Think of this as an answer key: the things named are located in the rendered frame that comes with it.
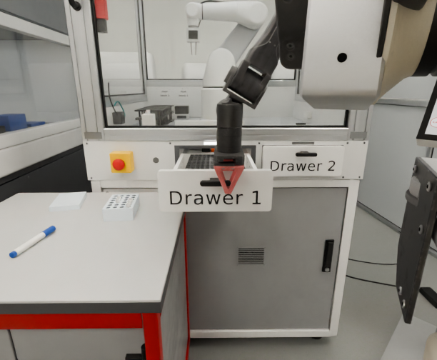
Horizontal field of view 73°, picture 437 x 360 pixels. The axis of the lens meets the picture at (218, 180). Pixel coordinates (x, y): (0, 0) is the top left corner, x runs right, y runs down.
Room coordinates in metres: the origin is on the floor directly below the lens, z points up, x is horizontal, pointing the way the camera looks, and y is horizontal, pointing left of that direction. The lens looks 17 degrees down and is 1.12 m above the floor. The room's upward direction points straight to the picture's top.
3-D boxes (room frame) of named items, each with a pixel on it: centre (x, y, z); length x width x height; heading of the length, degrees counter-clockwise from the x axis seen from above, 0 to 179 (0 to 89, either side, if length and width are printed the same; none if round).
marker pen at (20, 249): (0.64, 0.45, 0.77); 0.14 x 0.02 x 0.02; 171
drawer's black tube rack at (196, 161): (0.91, 0.01, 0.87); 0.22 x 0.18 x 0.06; 1
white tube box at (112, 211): (0.83, 0.29, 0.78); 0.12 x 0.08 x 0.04; 6
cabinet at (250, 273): (1.52, -0.03, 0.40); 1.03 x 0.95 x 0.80; 91
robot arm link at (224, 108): (0.67, -0.02, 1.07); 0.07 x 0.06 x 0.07; 2
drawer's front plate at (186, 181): (0.71, 0.01, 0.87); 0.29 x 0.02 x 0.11; 91
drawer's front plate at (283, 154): (1.04, -0.30, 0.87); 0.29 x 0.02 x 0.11; 91
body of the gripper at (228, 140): (0.66, -0.02, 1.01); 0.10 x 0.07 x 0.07; 0
